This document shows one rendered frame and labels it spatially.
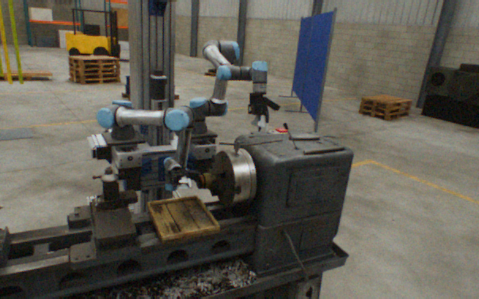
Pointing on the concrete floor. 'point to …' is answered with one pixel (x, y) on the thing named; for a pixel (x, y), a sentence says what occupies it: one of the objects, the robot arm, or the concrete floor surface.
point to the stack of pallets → (93, 70)
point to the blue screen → (313, 62)
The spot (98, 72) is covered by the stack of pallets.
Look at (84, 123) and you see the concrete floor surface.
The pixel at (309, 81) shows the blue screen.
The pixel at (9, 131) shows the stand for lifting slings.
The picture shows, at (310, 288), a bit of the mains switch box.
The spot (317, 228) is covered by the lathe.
